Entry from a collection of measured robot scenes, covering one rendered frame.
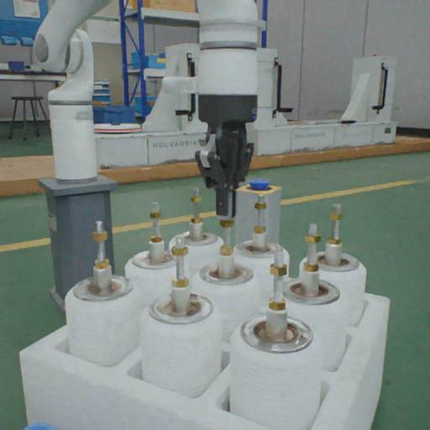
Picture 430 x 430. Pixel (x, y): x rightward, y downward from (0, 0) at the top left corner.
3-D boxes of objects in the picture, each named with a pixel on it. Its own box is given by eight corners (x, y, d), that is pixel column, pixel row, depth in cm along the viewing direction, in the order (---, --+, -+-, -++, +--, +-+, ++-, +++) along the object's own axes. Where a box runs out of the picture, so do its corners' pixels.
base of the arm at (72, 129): (51, 179, 106) (44, 104, 102) (90, 175, 111) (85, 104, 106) (61, 186, 99) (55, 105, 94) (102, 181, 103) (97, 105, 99)
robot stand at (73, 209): (49, 295, 115) (37, 178, 107) (104, 282, 122) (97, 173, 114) (64, 317, 103) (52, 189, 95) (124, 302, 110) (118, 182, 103)
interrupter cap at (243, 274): (228, 292, 58) (228, 287, 57) (188, 276, 63) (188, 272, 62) (264, 275, 63) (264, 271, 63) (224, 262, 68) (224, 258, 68)
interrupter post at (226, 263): (227, 281, 61) (227, 258, 60) (214, 276, 63) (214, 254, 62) (238, 276, 63) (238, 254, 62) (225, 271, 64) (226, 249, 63)
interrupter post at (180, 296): (191, 306, 54) (191, 280, 53) (191, 315, 52) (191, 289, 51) (170, 306, 54) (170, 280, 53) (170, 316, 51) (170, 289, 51)
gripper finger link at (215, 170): (196, 148, 54) (212, 179, 58) (190, 159, 53) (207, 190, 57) (216, 149, 53) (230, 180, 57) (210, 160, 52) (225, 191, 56)
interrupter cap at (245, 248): (267, 241, 78) (267, 238, 77) (291, 255, 71) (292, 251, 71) (228, 247, 74) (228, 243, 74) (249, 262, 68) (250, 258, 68)
